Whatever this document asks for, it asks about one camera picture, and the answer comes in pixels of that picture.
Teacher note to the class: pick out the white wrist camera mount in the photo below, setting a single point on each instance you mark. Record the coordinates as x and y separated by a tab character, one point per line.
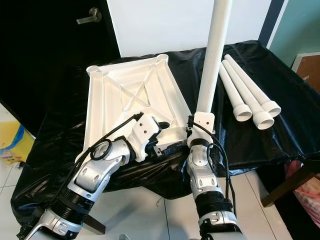
205	120
145	130

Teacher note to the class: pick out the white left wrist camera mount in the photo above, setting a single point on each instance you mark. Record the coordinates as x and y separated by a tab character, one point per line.
145	130

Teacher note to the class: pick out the white plastic table leg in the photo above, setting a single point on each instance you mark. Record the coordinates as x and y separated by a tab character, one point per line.
260	94
215	55
255	109
236	100

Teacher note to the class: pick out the pink plastic bag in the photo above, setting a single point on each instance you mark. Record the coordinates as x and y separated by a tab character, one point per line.
305	182

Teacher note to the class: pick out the brown white-framed cabinet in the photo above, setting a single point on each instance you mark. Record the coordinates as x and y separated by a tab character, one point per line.
309	72

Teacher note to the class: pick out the black door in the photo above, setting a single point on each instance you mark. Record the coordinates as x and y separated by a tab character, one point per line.
45	60

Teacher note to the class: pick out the yellow cardboard box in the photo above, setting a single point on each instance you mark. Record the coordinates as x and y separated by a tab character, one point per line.
12	142

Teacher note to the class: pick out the brown wooden table leg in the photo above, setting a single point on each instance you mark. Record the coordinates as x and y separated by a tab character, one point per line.
290	182
94	224

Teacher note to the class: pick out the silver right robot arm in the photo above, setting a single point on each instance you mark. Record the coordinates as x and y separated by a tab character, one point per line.
202	175

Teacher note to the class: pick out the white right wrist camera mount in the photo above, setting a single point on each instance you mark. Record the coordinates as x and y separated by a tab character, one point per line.
205	120

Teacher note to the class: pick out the black glossy tablecloth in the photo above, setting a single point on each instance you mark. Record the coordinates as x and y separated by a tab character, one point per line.
160	175

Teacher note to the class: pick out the white plastic table top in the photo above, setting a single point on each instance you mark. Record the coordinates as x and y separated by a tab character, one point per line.
120	82

